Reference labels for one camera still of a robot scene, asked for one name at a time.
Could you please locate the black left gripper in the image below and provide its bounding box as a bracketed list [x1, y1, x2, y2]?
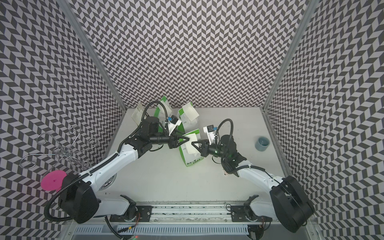
[150, 129, 190, 149]

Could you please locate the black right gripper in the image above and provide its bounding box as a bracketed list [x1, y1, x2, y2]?
[191, 138, 229, 160]

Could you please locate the green white tea bag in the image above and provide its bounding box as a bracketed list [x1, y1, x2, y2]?
[154, 96, 173, 134]
[178, 102, 199, 133]
[179, 129, 204, 167]

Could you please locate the navy and cream tote bag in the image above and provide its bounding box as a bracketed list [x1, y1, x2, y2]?
[132, 103, 145, 126]

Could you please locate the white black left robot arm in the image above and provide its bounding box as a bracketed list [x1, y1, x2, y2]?
[44, 114, 189, 224]

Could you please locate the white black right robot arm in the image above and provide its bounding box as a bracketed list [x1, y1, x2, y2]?
[191, 119, 316, 233]

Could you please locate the blue-grey ceramic cup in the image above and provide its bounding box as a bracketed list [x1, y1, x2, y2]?
[255, 136, 270, 152]

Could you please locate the pink plastic disc spool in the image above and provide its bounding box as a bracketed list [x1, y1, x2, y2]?
[41, 170, 67, 192]

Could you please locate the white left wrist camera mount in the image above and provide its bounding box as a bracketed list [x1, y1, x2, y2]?
[166, 115, 182, 136]

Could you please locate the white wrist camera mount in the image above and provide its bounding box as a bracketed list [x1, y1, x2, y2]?
[166, 115, 182, 136]
[203, 125, 217, 145]

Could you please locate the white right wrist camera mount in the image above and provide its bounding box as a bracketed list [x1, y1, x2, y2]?
[203, 125, 217, 145]

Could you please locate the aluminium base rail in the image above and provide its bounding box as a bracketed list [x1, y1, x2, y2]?
[70, 203, 314, 240]

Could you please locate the silver wire rack stand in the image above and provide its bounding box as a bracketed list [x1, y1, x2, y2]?
[19, 126, 98, 170]

